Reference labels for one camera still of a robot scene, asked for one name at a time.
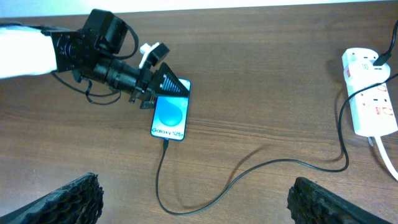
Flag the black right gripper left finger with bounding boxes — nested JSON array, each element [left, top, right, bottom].
[[1, 172, 104, 224]]

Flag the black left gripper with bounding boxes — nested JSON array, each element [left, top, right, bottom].
[[129, 63, 189, 109]]

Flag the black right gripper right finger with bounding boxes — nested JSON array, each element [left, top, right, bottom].
[[287, 177, 389, 224]]

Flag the blue screen Galaxy smartphone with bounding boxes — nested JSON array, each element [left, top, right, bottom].
[[150, 96, 189, 141]]

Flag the black USB charging cable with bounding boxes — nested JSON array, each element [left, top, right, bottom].
[[154, 20, 398, 217]]

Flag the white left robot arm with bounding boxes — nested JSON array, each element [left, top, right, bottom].
[[1, 9, 190, 109]]

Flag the white USB charger plug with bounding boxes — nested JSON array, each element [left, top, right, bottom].
[[343, 61, 391, 86]]

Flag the white power strip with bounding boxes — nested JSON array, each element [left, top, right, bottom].
[[342, 48, 397, 137]]

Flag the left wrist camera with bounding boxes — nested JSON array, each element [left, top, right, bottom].
[[139, 42, 170, 69]]

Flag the white power strip cord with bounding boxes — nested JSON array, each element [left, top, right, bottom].
[[373, 135, 398, 182]]

